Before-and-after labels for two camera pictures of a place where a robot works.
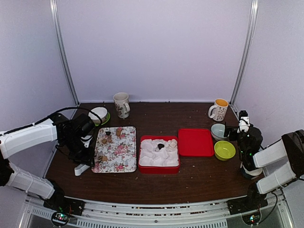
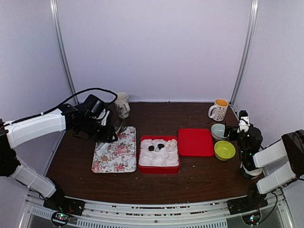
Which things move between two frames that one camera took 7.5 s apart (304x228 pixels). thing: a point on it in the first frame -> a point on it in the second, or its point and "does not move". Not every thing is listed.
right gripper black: (227, 129) does not move
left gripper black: (87, 158) -> (107, 135)
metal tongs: (79, 168) -> (119, 126)
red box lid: (195, 142) does not move
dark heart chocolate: (160, 146) does not move
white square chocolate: (173, 144) does not move
